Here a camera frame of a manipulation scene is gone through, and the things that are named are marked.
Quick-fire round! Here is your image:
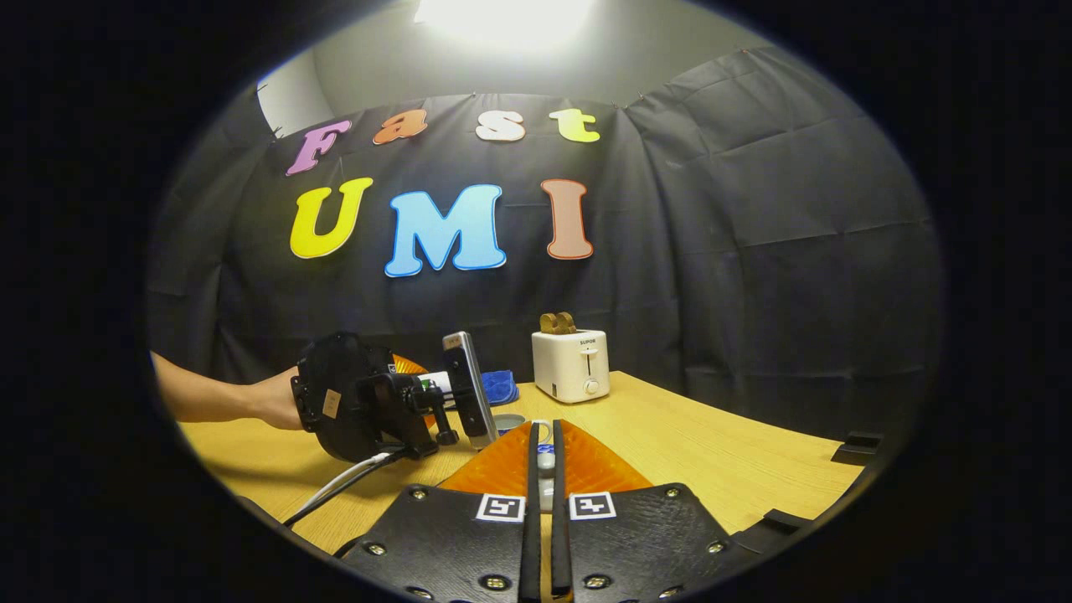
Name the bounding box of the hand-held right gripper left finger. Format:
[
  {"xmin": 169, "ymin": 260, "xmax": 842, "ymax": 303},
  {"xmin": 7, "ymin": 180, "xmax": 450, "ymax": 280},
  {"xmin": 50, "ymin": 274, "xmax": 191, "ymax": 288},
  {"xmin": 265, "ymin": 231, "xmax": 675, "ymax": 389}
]
[{"xmin": 342, "ymin": 421, "xmax": 542, "ymax": 603}]

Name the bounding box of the black backdrop cloth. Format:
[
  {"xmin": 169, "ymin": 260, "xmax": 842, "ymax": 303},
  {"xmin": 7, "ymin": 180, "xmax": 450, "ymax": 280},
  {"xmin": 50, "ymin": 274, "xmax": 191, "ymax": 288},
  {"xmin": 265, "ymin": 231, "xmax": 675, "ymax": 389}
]
[{"xmin": 147, "ymin": 46, "xmax": 947, "ymax": 441}]

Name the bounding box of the white cable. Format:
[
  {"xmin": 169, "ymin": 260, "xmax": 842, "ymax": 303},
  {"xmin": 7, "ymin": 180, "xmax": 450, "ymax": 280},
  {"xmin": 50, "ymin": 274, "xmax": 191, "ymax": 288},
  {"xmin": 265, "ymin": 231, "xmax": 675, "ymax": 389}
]
[{"xmin": 289, "ymin": 452, "xmax": 394, "ymax": 520}]

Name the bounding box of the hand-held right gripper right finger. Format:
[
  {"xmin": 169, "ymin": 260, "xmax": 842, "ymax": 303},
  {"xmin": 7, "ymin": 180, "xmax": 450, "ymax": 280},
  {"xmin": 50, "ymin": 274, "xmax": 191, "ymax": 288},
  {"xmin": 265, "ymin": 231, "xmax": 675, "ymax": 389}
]
[{"xmin": 551, "ymin": 419, "xmax": 755, "ymax": 603}]

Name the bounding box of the blue towel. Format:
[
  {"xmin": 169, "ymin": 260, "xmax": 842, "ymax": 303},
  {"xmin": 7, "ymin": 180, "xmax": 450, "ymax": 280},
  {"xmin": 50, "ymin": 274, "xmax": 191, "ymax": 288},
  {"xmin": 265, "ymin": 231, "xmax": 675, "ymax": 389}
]
[{"xmin": 482, "ymin": 370, "xmax": 520, "ymax": 407}]

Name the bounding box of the white toaster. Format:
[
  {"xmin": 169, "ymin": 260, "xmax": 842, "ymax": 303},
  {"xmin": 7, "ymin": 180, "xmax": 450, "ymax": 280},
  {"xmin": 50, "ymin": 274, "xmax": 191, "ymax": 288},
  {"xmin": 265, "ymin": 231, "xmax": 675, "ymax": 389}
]
[{"xmin": 532, "ymin": 329, "xmax": 611, "ymax": 405}]

